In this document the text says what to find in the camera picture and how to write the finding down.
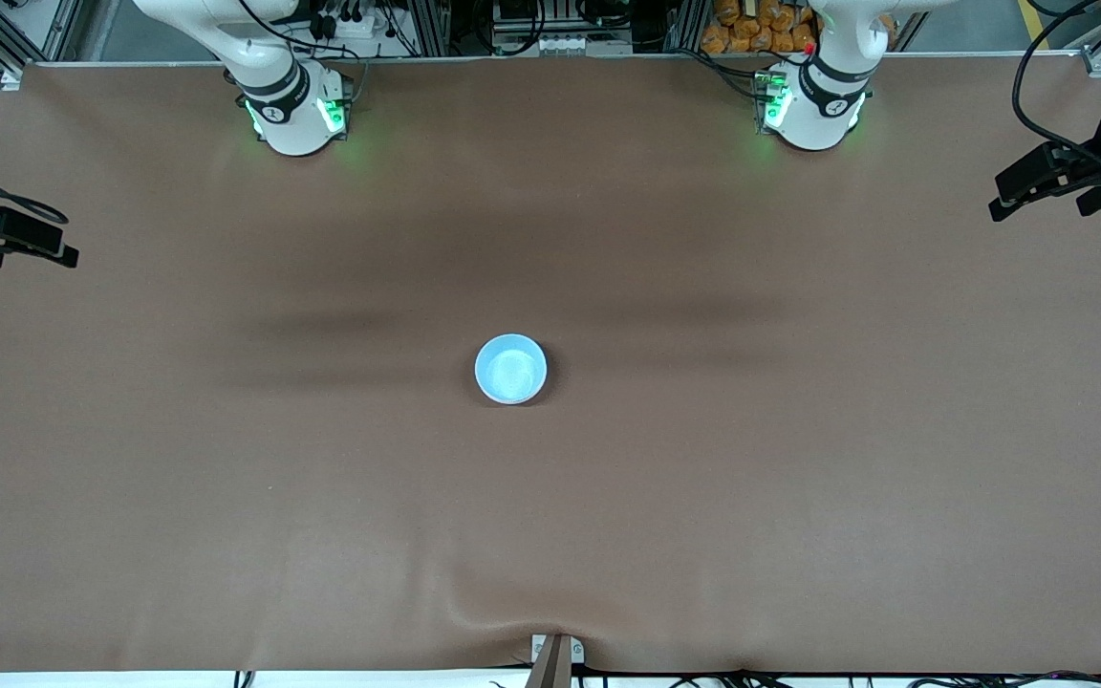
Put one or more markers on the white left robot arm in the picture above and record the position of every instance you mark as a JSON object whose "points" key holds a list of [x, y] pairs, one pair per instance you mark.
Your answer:
{"points": [[818, 115]]}

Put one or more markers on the pile of orange packets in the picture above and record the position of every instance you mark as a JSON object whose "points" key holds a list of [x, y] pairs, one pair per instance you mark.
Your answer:
{"points": [[761, 29]]}

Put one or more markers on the white power strip with plugs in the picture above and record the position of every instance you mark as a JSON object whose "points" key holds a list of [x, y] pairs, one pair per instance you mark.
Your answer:
{"points": [[345, 24]]}

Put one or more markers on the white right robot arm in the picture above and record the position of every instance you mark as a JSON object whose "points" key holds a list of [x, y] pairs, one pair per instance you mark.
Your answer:
{"points": [[288, 119]]}

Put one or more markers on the metal bracket with brown post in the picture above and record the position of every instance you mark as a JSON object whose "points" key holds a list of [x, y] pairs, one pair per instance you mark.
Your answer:
{"points": [[556, 659]]}

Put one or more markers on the brown table mat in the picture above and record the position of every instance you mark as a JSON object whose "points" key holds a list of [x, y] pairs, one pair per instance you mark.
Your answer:
{"points": [[550, 535]]}

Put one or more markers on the blue bowl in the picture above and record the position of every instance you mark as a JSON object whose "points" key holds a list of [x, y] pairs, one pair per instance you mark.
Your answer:
{"points": [[510, 370]]}

